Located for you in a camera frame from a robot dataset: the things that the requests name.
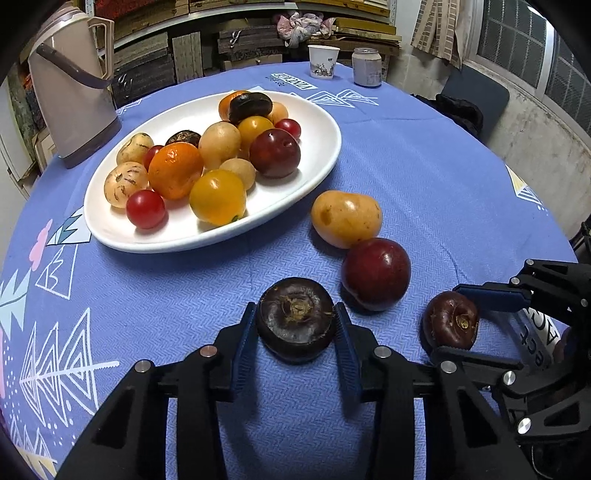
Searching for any beige thermos flask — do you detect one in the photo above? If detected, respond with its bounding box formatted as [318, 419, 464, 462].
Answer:
[28, 0, 123, 170]

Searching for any white oval plate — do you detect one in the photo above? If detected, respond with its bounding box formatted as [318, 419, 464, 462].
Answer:
[83, 90, 342, 254]

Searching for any window with metal grille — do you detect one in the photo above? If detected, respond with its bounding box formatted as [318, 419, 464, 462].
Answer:
[475, 0, 591, 139]

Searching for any black jacket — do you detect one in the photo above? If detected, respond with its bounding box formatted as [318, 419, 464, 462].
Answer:
[411, 92, 485, 139]

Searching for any grey drink can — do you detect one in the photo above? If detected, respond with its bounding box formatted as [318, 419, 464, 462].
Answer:
[352, 47, 383, 88]

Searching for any printed paper cup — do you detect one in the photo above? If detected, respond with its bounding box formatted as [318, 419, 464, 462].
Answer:
[307, 45, 341, 81]

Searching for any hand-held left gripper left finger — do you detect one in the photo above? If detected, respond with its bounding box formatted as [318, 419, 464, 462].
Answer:
[55, 302, 259, 480]

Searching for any yellow tomato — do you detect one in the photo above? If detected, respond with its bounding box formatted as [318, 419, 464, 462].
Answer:
[189, 169, 247, 227]
[237, 116, 276, 151]

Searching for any yellow-tan round fruit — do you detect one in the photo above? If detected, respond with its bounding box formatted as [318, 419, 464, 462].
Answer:
[311, 189, 383, 250]
[198, 121, 242, 171]
[265, 102, 290, 126]

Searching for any pink crumpled cloth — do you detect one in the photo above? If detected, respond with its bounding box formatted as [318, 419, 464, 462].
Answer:
[276, 11, 337, 48]

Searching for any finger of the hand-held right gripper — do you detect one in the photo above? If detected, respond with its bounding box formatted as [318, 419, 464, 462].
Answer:
[429, 345, 583, 437]
[451, 258, 591, 320]

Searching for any dark blue chair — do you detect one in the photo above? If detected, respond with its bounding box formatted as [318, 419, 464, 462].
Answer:
[441, 65, 511, 139]

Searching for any dark brown water chestnut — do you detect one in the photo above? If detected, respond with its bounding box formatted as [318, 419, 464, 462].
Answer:
[423, 291, 481, 352]
[256, 277, 337, 364]
[165, 130, 202, 149]
[228, 92, 274, 125]

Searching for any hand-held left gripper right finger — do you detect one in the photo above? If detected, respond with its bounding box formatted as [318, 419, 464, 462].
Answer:
[335, 302, 539, 480]

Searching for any small tan round fruit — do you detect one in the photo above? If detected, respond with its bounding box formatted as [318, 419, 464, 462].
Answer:
[219, 158, 256, 191]

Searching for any dark red plum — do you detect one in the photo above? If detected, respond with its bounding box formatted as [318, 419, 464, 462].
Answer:
[341, 238, 412, 312]
[250, 128, 302, 179]

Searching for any striped tan round fruit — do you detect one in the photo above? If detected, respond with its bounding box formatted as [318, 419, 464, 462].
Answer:
[116, 133, 155, 166]
[104, 161, 149, 209]

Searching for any mandarin orange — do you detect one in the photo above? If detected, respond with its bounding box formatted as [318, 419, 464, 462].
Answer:
[218, 90, 250, 121]
[148, 143, 205, 200]

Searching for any hanging brick-pattern cloth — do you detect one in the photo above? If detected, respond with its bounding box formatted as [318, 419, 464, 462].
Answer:
[411, 0, 467, 68]

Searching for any blue printed tablecloth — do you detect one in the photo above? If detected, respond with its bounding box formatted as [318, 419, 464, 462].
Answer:
[0, 60, 580, 480]

